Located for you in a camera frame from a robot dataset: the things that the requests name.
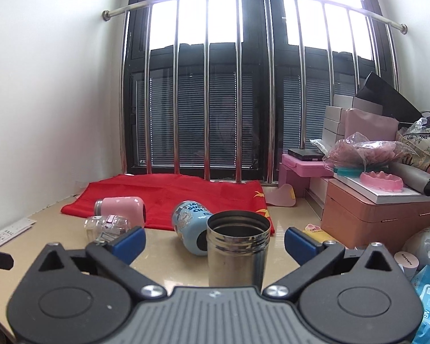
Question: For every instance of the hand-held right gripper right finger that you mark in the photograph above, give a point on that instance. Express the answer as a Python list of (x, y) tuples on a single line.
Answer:
[(299, 243)]

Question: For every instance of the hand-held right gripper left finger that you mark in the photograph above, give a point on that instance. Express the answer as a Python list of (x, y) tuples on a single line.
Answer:
[(130, 242)]

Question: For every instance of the stainless steel cup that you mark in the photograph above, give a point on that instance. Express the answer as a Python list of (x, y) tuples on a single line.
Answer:
[(236, 258)]

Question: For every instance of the pink cup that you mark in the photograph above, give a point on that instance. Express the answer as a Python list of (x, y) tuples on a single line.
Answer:
[(122, 209)]

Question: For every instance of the blue printed cup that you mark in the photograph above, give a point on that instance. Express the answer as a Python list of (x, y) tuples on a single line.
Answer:
[(188, 225)]

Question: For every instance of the yellow packet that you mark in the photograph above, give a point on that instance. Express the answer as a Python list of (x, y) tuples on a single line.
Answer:
[(320, 237)]

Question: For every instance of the white remote control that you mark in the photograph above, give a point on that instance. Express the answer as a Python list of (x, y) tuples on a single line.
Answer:
[(7, 233)]

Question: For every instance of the pink heart-shaped pad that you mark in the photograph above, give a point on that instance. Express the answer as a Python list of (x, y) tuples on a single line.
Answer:
[(281, 195)]

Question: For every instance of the red cloth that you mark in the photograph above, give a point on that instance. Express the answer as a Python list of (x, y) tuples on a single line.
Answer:
[(157, 190)]

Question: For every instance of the pink plastic stool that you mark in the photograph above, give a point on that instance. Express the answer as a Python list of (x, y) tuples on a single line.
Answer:
[(297, 172)]

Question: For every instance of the pink printer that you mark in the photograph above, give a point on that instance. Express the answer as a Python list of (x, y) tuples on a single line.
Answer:
[(376, 222)]

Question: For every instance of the teal tray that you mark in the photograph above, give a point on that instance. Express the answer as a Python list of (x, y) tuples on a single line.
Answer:
[(347, 171)]

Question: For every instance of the flat black box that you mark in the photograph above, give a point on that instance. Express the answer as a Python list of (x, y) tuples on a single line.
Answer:
[(304, 154)]

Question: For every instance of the pink scalloped bowl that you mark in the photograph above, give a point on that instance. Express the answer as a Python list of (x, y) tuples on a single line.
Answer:
[(380, 182)]

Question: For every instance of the white cardboard box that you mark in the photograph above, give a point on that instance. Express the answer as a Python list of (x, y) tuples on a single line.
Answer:
[(343, 101), (330, 139), (333, 124), (334, 113)]

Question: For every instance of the clear plastic bag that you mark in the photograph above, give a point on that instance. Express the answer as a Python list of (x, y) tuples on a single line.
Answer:
[(358, 152)]

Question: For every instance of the white tube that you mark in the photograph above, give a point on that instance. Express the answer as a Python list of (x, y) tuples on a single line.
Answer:
[(408, 263)]

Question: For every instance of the white flat box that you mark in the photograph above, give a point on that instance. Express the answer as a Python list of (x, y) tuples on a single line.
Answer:
[(408, 195)]

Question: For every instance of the white plastic bag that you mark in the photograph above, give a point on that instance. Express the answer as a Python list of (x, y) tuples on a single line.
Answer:
[(428, 243)]

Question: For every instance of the beige box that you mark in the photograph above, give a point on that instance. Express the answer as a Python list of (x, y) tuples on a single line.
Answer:
[(368, 106)]

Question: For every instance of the patterned fabric bag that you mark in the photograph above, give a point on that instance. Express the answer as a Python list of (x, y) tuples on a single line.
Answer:
[(424, 143)]

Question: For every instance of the black flat panel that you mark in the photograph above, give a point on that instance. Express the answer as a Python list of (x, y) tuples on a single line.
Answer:
[(387, 95)]

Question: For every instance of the metal window railing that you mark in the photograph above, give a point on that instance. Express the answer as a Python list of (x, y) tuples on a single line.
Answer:
[(240, 79)]

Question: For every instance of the black window frame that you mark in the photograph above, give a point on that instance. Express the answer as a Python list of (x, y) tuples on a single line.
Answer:
[(258, 61)]

